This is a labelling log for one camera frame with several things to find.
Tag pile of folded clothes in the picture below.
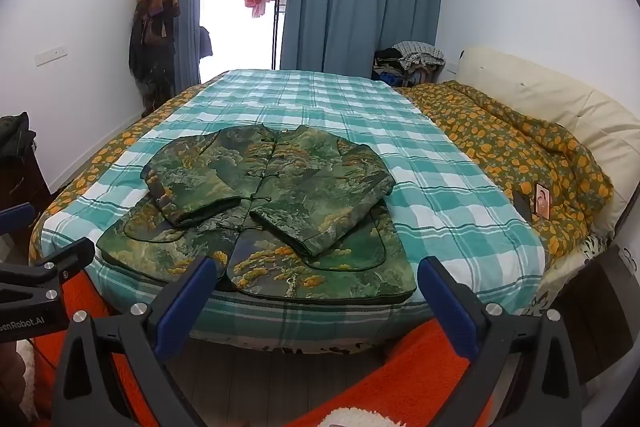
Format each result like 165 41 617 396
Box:
372 40 446 88

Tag green landscape print padded jacket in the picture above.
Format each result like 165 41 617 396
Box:
95 123 418 306

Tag dark wooden bed frame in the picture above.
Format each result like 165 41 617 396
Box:
542 244 640 390

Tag black phone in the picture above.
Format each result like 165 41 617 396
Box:
513 189 532 219

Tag portrait photo card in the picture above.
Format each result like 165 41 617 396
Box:
533 184 551 221

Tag teal plaid bed sheet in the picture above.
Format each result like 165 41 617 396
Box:
39 68 547 353

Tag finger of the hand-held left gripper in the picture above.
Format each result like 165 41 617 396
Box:
0 202 35 236
0 236 97 304

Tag white wall switch panel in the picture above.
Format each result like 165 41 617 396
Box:
36 46 68 67

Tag orange floral bedsheet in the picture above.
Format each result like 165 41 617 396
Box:
27 83 222 260

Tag dark wooden cabinet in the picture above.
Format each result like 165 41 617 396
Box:
0 146 52 214

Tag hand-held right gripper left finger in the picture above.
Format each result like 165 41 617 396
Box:
50 254 219 427

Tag dark cloth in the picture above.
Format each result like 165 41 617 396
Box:
0 112 37 159

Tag dark chair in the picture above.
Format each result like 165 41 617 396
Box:
198 26 214 61

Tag orange floral quilt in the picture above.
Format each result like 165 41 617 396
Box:
397 80 615 268

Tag cream padded headboard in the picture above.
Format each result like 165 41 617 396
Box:
457 46 640 228

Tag clothes hanging on coat rack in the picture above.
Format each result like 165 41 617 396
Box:
128 0 181 118

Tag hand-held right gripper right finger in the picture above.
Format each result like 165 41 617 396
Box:
417 255 591 427

